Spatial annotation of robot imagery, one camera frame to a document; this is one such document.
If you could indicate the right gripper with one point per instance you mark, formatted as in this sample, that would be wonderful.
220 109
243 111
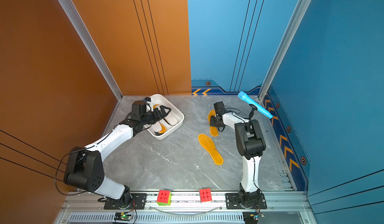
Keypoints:
212 122

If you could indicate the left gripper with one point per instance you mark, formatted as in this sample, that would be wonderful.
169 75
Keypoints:
163 114

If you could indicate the white plastic storage box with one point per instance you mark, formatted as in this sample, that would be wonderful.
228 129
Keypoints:
158 99

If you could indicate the white insole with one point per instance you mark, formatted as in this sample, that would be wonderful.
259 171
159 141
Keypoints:
171 119
157 127

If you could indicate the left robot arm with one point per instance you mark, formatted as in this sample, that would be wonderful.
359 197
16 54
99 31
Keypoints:
85 168

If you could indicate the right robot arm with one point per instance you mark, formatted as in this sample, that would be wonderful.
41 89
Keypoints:
250 144

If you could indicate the blue toy microphone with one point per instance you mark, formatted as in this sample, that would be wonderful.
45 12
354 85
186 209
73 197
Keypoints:
244 97

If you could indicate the black microphone stand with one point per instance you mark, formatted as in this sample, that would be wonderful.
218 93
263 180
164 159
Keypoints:
253 109

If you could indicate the right rubik cube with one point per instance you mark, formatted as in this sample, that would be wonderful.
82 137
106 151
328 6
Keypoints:
205 195

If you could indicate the rubik cube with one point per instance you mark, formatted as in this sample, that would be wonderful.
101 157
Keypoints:
205 195
164 198

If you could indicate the left rubik cube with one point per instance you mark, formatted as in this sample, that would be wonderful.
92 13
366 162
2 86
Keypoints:
164 198

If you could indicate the right green circuit board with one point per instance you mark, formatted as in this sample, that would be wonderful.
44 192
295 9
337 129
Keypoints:
252 218

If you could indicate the green circuit board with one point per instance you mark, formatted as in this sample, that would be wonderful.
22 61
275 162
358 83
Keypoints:
122 217
252 218

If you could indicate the left green circuit board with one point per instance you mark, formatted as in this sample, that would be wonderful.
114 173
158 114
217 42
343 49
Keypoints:
122 217

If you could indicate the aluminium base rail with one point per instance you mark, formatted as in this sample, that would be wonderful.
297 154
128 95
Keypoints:
186 208

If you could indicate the left aluminium corner post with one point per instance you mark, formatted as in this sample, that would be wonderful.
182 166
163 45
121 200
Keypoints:
73 15

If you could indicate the aluminium corner post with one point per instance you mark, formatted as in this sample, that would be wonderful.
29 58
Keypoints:
292 27
73 15

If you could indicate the right aluminium corner post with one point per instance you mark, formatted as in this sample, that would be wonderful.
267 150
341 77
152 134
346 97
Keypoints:
292 27

